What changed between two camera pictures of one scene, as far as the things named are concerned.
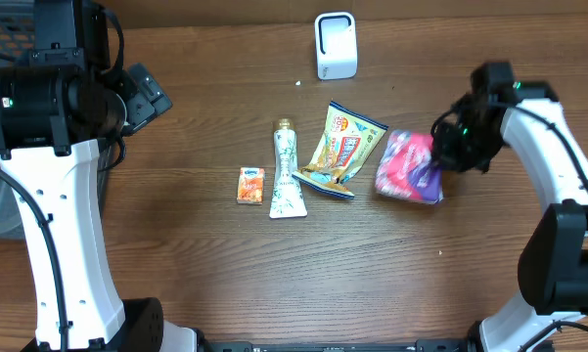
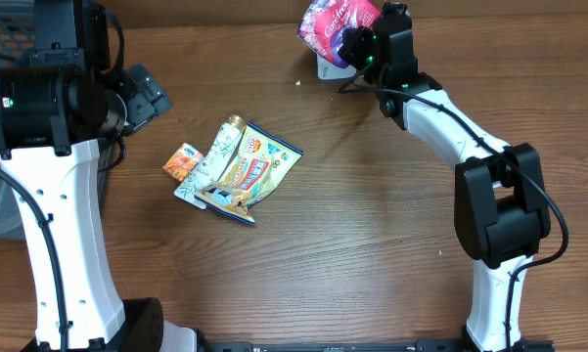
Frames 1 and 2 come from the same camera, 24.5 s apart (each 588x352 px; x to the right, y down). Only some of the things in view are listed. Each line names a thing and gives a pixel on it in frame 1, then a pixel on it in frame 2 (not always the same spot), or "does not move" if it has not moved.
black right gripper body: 467,145 to 353,48
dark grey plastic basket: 7,36 does not move
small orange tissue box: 250,186 to 182,161
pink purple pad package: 408,170 to 322,22
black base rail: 420,345 does not move
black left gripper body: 145,101 does not move
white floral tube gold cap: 288,200 to 210,167
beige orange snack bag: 350,140 to 257,168
